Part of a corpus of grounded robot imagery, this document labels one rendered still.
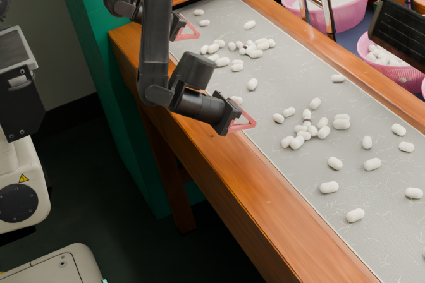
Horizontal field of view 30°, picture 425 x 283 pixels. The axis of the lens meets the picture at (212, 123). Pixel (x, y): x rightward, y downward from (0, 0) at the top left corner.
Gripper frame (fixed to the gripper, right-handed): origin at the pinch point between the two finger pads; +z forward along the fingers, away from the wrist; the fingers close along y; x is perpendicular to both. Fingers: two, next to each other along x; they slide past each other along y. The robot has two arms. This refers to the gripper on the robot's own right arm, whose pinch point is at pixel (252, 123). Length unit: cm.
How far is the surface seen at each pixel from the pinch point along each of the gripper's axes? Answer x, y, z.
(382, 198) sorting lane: -2.6, -30.7, 14.1
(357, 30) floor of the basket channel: -23, 46, 48
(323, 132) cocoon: -4.7, -5.3, 14.0
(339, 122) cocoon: -7.8, -4.4, 17.3
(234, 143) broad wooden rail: 6.5, 3.1, 0.2
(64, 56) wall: 49, 183, 19
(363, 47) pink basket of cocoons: -21.8, 22.9, 35.0
